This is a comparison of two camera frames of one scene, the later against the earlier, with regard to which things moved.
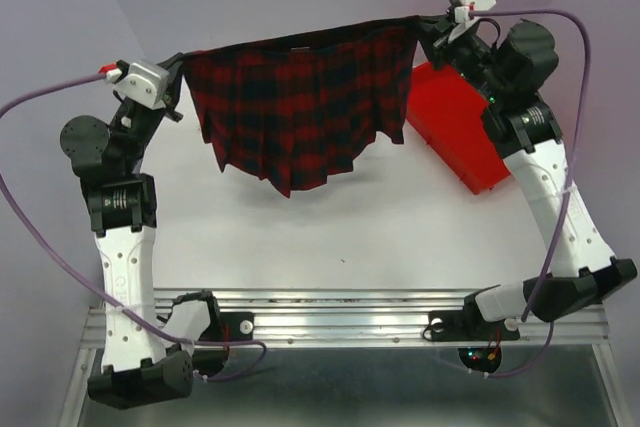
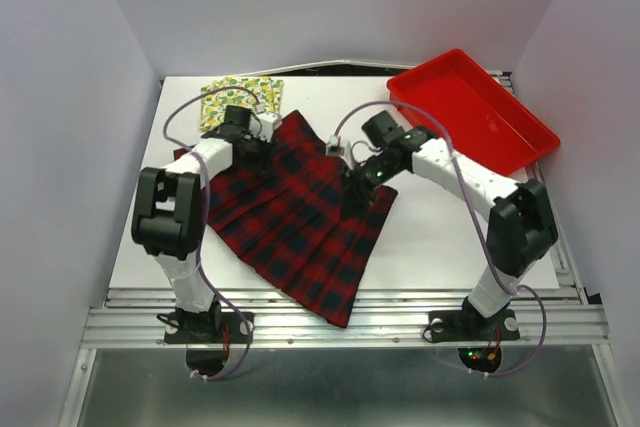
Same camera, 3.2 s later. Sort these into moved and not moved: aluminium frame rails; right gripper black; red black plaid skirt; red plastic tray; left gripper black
Moved: right gripper black; red black plaid skirt; left gripper black
Not moved: aluminium frame rails; red plastic tray
